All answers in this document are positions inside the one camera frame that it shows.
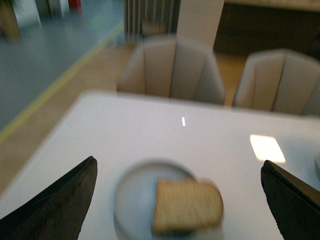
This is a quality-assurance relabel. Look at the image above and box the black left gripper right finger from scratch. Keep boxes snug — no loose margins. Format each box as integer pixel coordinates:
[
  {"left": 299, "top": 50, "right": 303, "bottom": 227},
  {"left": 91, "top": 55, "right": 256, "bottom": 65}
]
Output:
[{"left": 260, "top": 160, "right": 320, "bottom": 240}]

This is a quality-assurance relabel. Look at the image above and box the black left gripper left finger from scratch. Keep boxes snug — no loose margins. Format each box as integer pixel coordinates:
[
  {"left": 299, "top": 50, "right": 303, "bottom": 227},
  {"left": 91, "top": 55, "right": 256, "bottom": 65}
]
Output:
[{"left": 0, "top": 156, "right": 98, "bottom": 240}]

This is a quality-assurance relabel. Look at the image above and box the white round plate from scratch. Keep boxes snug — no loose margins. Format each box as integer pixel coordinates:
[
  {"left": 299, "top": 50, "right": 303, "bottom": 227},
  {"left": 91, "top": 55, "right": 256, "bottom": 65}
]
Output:
[{"left": 113, "top": 160, "right": 224, "bottom": 240}]

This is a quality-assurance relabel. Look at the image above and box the brown bread slice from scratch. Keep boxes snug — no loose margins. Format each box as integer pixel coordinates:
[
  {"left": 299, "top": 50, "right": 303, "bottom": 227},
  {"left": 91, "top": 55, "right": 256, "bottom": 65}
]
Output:
[{"left": 151, "top": 178, "right": 224, "bottom": 235}]

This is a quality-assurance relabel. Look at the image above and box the beige chair right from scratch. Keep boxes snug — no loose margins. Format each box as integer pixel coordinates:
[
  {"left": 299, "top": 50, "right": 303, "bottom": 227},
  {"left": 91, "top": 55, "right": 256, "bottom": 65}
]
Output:
[{"left": 232, "top": 49, "right": 320, "bottom": 116}]

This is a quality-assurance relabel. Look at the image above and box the beige chair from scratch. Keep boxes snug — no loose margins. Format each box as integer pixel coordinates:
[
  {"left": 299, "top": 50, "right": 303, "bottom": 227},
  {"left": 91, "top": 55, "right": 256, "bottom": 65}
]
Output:
[
  {"left": 116, "top": 35, "right": 226, "bottom": 105},
  {"left": 232, "top": 49, "right": 320, "bottom": 116}
]

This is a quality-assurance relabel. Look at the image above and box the beige chair left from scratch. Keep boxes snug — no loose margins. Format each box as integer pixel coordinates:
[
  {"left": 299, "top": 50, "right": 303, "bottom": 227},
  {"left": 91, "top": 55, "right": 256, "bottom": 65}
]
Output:
[{"left": 116, "top": 35, "right": 226, "bottom": 105}]

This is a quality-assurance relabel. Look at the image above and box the dark wood cabinet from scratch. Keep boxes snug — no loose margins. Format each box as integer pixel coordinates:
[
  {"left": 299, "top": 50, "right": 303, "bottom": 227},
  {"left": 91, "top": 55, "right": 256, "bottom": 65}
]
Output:
[{"left": 213, "top": 3, "right": 320, "bottom": 59}]

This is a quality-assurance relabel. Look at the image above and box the dark woven basket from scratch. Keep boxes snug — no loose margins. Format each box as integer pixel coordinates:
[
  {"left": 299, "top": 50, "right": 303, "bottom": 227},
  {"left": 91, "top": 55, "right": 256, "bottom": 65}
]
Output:
[{"left": 142, "top": 21, "right": 166, "bottom": 37}]

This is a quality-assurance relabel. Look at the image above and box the red fire extinguisher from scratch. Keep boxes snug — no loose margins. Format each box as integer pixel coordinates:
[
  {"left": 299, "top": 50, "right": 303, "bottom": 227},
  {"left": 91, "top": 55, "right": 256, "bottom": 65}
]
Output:
[{"left": 68, "top": 0, "right": 82, "bottom": 14}]

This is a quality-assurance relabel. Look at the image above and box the white pillar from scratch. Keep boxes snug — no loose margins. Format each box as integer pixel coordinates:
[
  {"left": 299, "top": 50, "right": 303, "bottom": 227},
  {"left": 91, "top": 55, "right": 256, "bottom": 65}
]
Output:
[{"left": 176, "top": 0, "right": 225, "bottom": 53}]

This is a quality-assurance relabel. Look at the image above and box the grey slatted curtain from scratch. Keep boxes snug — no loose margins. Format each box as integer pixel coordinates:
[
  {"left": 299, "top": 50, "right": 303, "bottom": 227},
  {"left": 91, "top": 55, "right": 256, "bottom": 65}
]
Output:
[{"left": 123, "top": 0, "right": 181, "bottom": 42}]

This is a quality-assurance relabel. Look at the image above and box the wooden post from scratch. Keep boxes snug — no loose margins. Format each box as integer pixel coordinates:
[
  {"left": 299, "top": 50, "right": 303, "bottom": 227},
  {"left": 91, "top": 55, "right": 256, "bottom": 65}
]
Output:
[{"left": 0, "top": 0, "right": 21, "bottom": 41}]

